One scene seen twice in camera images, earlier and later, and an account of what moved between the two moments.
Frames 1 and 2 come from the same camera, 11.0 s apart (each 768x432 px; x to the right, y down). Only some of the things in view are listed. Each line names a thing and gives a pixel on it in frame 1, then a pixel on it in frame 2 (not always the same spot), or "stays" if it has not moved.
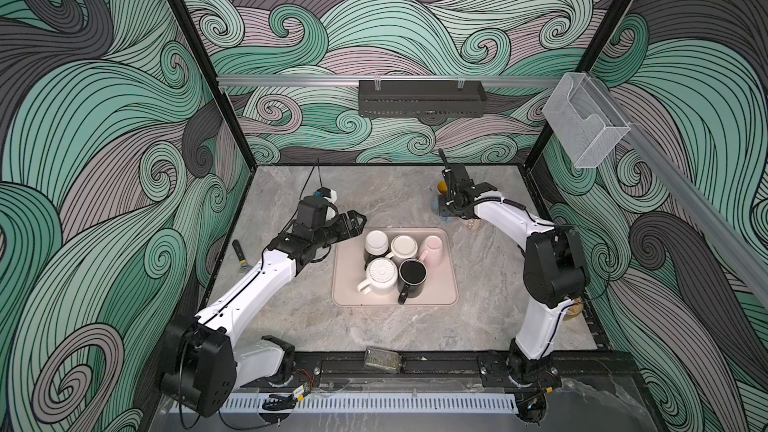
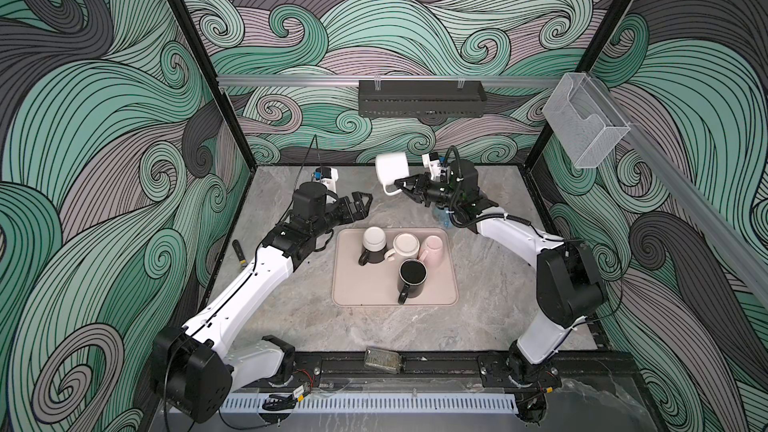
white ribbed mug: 381,277 to 391,167
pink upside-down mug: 433,256 stays
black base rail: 583,372 stays
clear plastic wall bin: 582,118 stays
